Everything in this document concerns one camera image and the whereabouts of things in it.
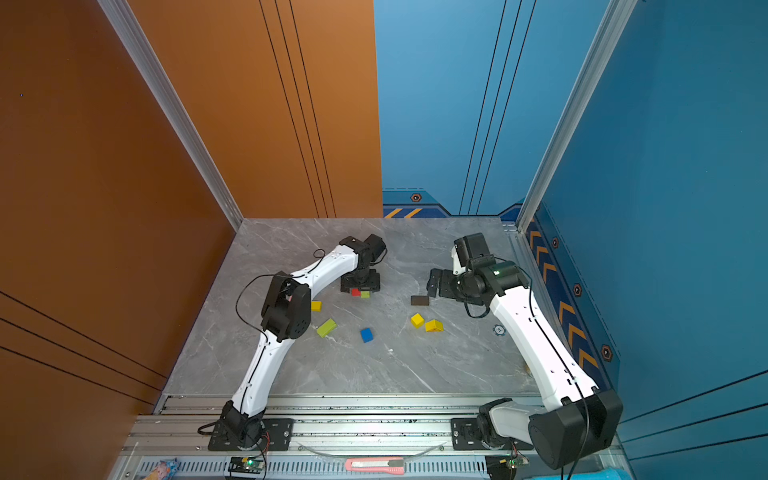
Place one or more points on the pink utility knife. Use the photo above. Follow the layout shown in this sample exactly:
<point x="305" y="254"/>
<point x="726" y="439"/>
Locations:
<point x="385" y="465"/>

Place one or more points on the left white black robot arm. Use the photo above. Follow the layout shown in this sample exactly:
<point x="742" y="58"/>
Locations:
<point x="285" y="317"/>

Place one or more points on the dark brown wood block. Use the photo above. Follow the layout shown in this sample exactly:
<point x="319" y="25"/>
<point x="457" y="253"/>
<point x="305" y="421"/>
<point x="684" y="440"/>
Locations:
<point x="420" y="300"/>

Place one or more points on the green circuit board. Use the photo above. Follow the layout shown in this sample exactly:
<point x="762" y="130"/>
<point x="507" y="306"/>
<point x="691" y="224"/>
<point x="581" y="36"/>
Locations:
<point x="249" y="467"/>

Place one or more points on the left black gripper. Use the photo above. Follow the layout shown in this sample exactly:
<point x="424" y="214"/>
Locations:
<point x="375" y="284"/>

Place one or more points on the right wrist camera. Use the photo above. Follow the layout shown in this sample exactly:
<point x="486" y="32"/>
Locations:
<point x="470" y="253"/>

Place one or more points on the yellow wedge block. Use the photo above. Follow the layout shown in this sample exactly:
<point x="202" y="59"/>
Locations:
<point x="434" y="326"/>

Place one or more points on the blue wood block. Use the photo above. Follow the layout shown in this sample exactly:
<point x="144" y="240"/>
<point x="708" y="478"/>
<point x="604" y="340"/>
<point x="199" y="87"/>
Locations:
<point x="367" y="335"/>

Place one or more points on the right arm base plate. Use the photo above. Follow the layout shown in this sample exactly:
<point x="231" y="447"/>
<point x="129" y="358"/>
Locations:
<point x="478" y="434"/>

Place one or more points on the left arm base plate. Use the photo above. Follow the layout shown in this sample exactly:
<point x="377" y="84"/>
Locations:
<point x="275" y="435"/>

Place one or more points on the right small circuit board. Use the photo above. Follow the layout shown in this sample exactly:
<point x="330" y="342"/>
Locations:
<point x="515" y="463"/>

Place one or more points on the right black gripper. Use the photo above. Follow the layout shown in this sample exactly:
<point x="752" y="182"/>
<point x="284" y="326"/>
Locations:
<point x="446" y="276"/>

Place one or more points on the colourful snack wrapper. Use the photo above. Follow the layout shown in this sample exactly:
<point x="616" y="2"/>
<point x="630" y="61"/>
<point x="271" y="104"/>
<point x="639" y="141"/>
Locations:
<point x="164" y="470"/>

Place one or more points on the yellow cube block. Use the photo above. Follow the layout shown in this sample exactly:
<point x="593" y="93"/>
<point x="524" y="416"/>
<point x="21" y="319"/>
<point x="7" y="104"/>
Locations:
<point x="417" y="321"/>

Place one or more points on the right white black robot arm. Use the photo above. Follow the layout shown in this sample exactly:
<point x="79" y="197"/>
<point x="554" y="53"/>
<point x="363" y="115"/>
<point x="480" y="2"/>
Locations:
<point x="575" y="418"/>

